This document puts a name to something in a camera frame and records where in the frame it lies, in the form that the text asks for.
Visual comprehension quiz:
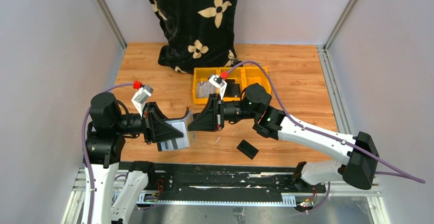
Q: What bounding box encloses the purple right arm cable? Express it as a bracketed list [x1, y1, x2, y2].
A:
[226, 60, 426, 213]

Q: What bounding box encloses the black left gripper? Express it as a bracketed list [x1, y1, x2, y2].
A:
[114, 101, 184, 143]

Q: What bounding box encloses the aluminium frame rail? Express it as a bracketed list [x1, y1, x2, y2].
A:
[95, 0, 127, 51]

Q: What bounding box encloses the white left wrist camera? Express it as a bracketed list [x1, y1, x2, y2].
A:
[131, 81, 154, 116]

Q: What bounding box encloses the yellow plastic bin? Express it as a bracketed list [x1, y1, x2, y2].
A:
[192, 66, 272, 105]

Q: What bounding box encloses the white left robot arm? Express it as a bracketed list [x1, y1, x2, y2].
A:
[82, 90, 192, 223]

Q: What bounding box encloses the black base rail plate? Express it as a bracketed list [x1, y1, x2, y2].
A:
[144, 163, 327, 204]

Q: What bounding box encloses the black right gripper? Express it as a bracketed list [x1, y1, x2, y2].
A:
[188, 94, 259, 132]

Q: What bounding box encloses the black floral blanket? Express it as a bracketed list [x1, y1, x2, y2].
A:
[149, 0, 240, 74]

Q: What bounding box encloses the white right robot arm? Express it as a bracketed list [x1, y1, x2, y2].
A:
[188, 83, 379, 192]

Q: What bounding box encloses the black credit card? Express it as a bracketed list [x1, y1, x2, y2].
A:
[236, 140, 259, 160]

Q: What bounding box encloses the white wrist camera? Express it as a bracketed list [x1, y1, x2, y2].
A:
[131, 81, 154, 116]
[208, 72, 228, 99]

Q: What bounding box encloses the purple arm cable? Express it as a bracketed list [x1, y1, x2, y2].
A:
[81, 82, 136, 224]
[226, 60, 426, 213]

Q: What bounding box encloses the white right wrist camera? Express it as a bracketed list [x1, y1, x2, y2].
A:
[208, 72, 228, 99]

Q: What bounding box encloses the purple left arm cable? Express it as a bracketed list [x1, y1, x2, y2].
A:
[81, 82, 136, 224]

